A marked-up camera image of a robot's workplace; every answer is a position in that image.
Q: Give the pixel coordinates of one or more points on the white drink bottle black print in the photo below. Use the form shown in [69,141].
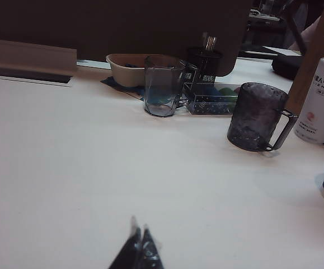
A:
[322,101]

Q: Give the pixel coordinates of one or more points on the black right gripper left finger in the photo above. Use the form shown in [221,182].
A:
[126,252]

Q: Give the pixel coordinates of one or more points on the green object in clear box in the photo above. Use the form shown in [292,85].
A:
[227,91]

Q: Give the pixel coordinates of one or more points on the beige paper bowl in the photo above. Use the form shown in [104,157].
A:
[125,71]

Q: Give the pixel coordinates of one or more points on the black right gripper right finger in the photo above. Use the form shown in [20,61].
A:
[150,252]

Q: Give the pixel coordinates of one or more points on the black soft case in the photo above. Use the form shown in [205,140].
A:
[286,67]

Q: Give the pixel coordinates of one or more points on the brown desk partition panel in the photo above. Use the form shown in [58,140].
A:
[122,25]

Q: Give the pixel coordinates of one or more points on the clear plastic measuring cup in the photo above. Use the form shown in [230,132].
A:
[161,89]

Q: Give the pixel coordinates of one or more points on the brown wooden post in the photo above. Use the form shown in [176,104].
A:
[312,56]

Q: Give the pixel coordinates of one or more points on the clear dotted plastic box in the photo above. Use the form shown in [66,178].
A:
[212,102]

